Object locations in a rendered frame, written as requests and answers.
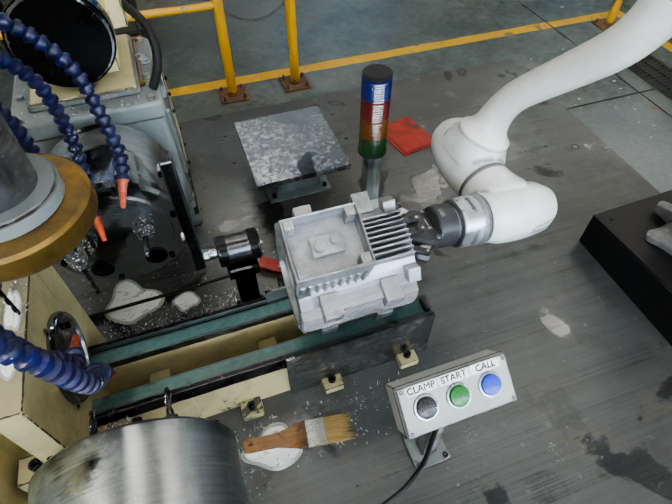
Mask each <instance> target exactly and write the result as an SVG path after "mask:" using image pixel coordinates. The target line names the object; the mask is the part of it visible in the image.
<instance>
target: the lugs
mask: <svg viewBox="0 0 672 504"><path fill-rule="evenodd" d="M378 203H379V209H380V210H381V211H382V212H383V213H387V212H391V211H396V205H395V200H394V199H393V198H392V197H390V196H386V197H382V198H378ZM403 267H404V278H405V279H406V280H407V281H408V282H409V283H412V282H416V281H419V280H421V267H420V266H419V265H418V264H417V263H416V262H413V263H409V264H405V265H404V266H403ZM295 296H296V300H297V305H298V308H299V311H300V313H304V312H308V311H312V310H314V305H313V300H312V296H311V294H310V293H308V292H306V293H305V294H304V295H300V294H298V295H295Z"/></svg>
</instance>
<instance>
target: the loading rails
mask: <svg viewBox="0 0 672 504"><path fill-rule="evenodd" d="M265 296H266V297H262V298H259V299H255V300H252V301H248V302H245V303H241V304H237V305H234V306H230V307H227V308H223V309H220V310H216V311H213V312H209V313H206V314H202V315H199V316H195V317H192V318H188V319H185V320H181V321H178V322H174V323H170V324H167V325H163V326H160V327H156V328H153V329H149V330H146V331H142V332H139V333H135V334H132V335H128V336H125V337H121V338H118V339H114V340H111V341H107V342H103V343H100V344H96V345H93V346H89V347H88V350H89V354H90V359H91V364H92V363H94V362H104V363H106V364H110V365H111V366H112V368H113V370H114V371H116V372H118V376H117V377H114V378H111V379H110V380H109V381H108V383H107V384H106V386H105V387H106V388H107V390H108V391H109V392H110V393H111V394H112V395H108V396H105V397H102V398H99V399H95V400H92V410H96V411H97V413H96V415H95V419H96V420H97V427H99V426H103V425H106V424H109V422H110V423H112V421H113V422H115V421H118V420H121V419H125V418H126V417H127V418H128V417H132V418H134V417H142V419H143V420H147V419H154V418H162V417H165V416H166V415H167V413H166V409H167V407H166V404H165V399H164V388H165V387H169V388H168V389H169V390H170V391H171V394H172V405H171V407H172V408H173V410H174V414H178V416H191V417H201V418H207V417H210V416H213V415H216V414H219V413H222V412H225V411H228V410H231V409H234V408H237V407H240V406H241V411H242V415H243V418H244V421H249V420H252V419H255V418H258V417H261V416H264V415H265V412H264V408H263V404H262V401H261V399H264V398H267V397H270V396H273V395H276V394H279V393H282V392H286V391H289V390H291V391H292V394H293V393H296V392H299V391H302V390H305V389H308V388H311V387H314V386H317V385H320V384H322V387H323V390H324V393H325V394H329V393H332V392H335V391H338V390H341V389H343V388H344V382H343V380H342V377H344V376H347V375H350V374H353V373H356V372H359V371H362V370H365V369H368V368H371V367H374V366H377V365H380V364H383V363H386V362H389V361H392V360H395V359H396V361H397V363H398V366H399V368H400V369H403V368H406V367H409V366H412V365H415V364H417V363H418V360H419V359H418V357H417V355H416V352H419V351H422V350H426V347H427V343H428V340H429V336H430V333H431V329H432V326H433V322H434V319H435V315H436V314H435V312H433V311H431V310H430V308H431V307H430V305H429V303H428V302H427V300H426V298H425V296H424V295H423V296H420V297H419V301H415V302H412V303H409V304H405V305H402V306H398V307H395V308H393V312H392V314H391V315H389V316H386V317H382V318H379V319H375V318H374V315H373V314H370V315H367V316H363V317H360V318H356V319H353V320H349V321H346V322H342V323H339V324H338V325H339V328H338V330H337V331H334V332H330V333H327V334H324V335H321V333H320V329H318V330H314V331H311V332H307V333H302V331H301V330H299V329H298V327H297V324H296V321H295V316H294V313H293V310H292V307H291V304H290V300H289V297H288V294H287V290H286V286H281V287H278V288H274V289H271V290H267V291H265ZM98 425H99V426H98Z"/></svg>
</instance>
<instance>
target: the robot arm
mask: <svg viewBox="0 0 672 504"><path fill-rule="evenodd" d="M671 37H672V0H637V1H636V3H635V4H634V5H633V6H632V8H631V9H630V10H629V11H628V12H627V13H626V14H625V15H624V16H623V17H622V18H621V19H620V20H619V21H617V22H616V23H615V24H614V25H612V26H611V27H610V28H608V29H607V30H605V31H604V32H602V33H601V34H599V35H597V36H596V37H594V38H592V39H590V40H588V41H586V42H584V43H582V44H581V45H579V46H577V47H575V48H573V49H571V50H569V51H567V52H565V53H563V54H561V55H559V56H557V57H556V58H554V59H552V60H550V61H548V62H546V63H544V64H542V65H540V66H538V67H536V68H534V69H532V70H531V71H529V72H527V73H525V74H523V75H521V76H519V77H518V78H516V79H514V80H512V81H511V82H509V83H508V84H506V85H505V86H503V87H502V88H501V89H500V90H499V91H497V92H496V93H495V94H494V95H493V96H492V97H491V98H490V99H489V100H488V101H487V103H486V104H485V105H484V106H483V107H482V108H481V110H480V111H479V112H478V113H476V114H475V115H473V116H467V117H464V118H450V119H447V120H445V121H444V122H442V123H441V124H440V125H439V126H438V127H437V128H436V129H435V131H434V133H433V135H432V139H431V150H432V154H433V158H434V160H435V163H436V165H437V167H438V169H439V171H440V172H441V174H442V176H443V177H444V179H445V181H446V182H447V183H448V185H449V186H450V187H451V189H452V190H453V191H454V192H455V193H456V194H457V195H458V196H459V197H453V198H448V199H447V200H445V201H444V202H443V203H442V204H437V205H431V206H427V207H425V208H424V209H422V210H420V211H417V210H409V211H407V210H406V209H404V208H402V203H401V202H396V203H395V205H396V211H398V210H400V213H399V215H400V214H402V219H405V220H404V224H405V223H407V225H406V229H407V228H409V230H408V234H409V233H410V234H411V235H410V239H412V242H411V243H412V245H413V244H414V247H413V251H414V250H415V251H416V252H415V254H414V255H415V261H417V262H421V263H427V262H428V260H429V257H430V255H431V252H432V251H431V250H432V249H433V248H434V249H437V248H442V247H447V246H451V247H454V248H462V247H467V246H472V245H479V244H482V243H493V244H499V243H506V242H512V241H516V240H520V239H523V238H526V237H529V236H532V235H534V234H537V233H539V232H541V231H543V230H545V229H546V228H547V227H548V226H549V225H550V223H551V222H552V221H553V219H554V218H555V216H556V213H557V208H558V206H557V199H556V196H555V194H554V193H553V191H552V190H551V189H550V188H548V187H546V186H544V185H541V184H539V183H536V182H532V181H525V180H524V179H523V178H521V177H519V176H517V175H515V174H514V173H512V172H511V171H510V170H509V169H508V168H507V167H506V166H505V162H506V153H507V149H508V147H509V144H510V142H509V139H508V137H507V130H508V128H509V125H510V124H511V122H512V120H513V119H514V118H515V117H516V116H517V115H518V114H519V113H520V112H521V111H523V110H524V109H526V108H528V107H530V106H533V105H535V104H538V103H540V102H543V101H545V100H548V99H551V98H553V97H556V96H558V95H561V94H564V93H566V92H569V91H572V90H574V89H577V88H579V87H582V86H585V85H587V84H590V83H593V82H595V81H598V80H600V79H603V78H605V77H608V76H610V75H613V74H615V73H617V72H619V71H621V70H623V69H625V68H627V67H629V66H631V65H633V64H635V63H636V62H638V61H640V60H641V59H643V58H644V57H646V56H648V55H649V54H650V53H652V52H653V51H655V50H656V49H657V48H659V47H660V46H661V45H663V44H664V43H665V42H666V41H668V40H669V39H670V38H671ZM654 211H655V212H656V213H657V214H658V215H659V216H660V217H661V218H662V219H663V220H664V221H665V222H666V223H667V224H665V225H663V226H661V227H659V228H656V229H651V230H649V231H648V232H647V233H646V235H645V240H646V241H647V242H649V243H651V244H653V245H655V246H657V247H659V248H661V249H662V250H664V251H665V252H667V253H668V254H670V255H671V256H672V204H671V203H668V202H666V201H660V202H658V205H656V206H655V207H654Z"/></svg>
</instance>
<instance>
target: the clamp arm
mask: <svg viewBox="0 0 672 504"><path fill-rule="evenodd" d="M157 159H158V164H156V170H157V174H158V176H159V178H161V177H163V179H164V182H165V184H166V187H167V190H168V193H169V196H170V198H171V201H172V204H173V207H174V210H175V212H176V215H177V218H178V221H179V224H180V227H181V229H182V232H183V233H181V239H182V242H183V245H186V244H187V246H188V249H189V252H190V255H191V257H192V260H193V263H194V266H195V269H196V271H199V270H202V269H206V268H207V266H206V262H208V261H210V260H209V257H205V258H204V256H206V255H208V254H207V253H208V252H207V251H206V250H207V249H205V250H203V249H202V248H201V245H200V242H199V239H198V236H197V233H196V230H195V227H194V224H193V221H192V218H191V214H190V211H189V208H188V205H187V202H186V199H185V196H184V193H183V190H182V187H181V184H180V180H179V177H178V174H177V171H176V168H175V165H174V162H173V159H172V156H171V153H170V151H163V152H158V153H157ZM203 251H206V252H204V253H203ZM205 260H208V261H205Z"/></svg>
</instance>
